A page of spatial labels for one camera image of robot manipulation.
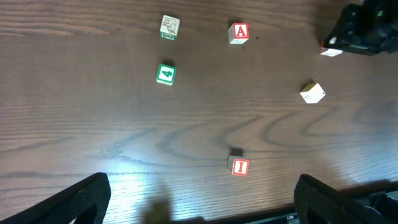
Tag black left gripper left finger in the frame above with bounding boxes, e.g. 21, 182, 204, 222
1, 172, 111, 224

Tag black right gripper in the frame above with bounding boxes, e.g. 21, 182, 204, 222
323, 0, 397, 56

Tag plain engraved wooden block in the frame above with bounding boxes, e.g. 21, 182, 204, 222
320, 42, 343, 57

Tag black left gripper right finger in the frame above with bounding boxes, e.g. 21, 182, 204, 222
294, 174, 386, 224

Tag tilted wooden block red dot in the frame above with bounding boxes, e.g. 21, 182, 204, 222
300, 83, 326, 104

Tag red letter I wooden block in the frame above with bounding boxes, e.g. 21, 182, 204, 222
227, 156, 249, 176

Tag green-edged animal picture wooden block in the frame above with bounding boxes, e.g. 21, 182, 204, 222
160, 15, 180, 40

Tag green number 4 wooden block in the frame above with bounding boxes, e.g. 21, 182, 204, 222
156, 64, 177, 85

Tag red letter A wooden block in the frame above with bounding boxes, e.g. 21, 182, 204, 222
228, 22, 249, 44

